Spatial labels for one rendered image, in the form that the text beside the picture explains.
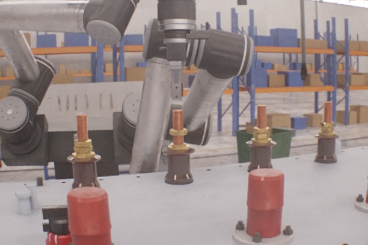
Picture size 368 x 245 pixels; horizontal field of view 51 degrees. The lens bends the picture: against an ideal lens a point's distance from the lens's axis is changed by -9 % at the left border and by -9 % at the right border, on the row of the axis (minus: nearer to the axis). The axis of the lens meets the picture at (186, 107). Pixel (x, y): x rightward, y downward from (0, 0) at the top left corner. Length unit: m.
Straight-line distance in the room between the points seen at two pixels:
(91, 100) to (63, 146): 3.29
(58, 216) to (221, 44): 0.86
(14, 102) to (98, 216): 1.60
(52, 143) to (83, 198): 2.02
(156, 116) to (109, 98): 4.53
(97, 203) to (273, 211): 0.32
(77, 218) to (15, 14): 0.82
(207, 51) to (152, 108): 0.26
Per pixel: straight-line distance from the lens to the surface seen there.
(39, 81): 2.29
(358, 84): 12.13
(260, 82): 10.26
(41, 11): 1.26
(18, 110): 2.18
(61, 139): 2.65
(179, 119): 1.16
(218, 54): 1.41
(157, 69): 1.41
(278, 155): 5.55
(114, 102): 5.96
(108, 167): 3.16
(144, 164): 1.46
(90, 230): 0.67
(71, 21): 1.19
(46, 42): 8.77
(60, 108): 5.87
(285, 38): 10.62
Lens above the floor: 1.70
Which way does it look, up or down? 6 degrees down
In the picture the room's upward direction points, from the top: 1 degrees counter-clockwise
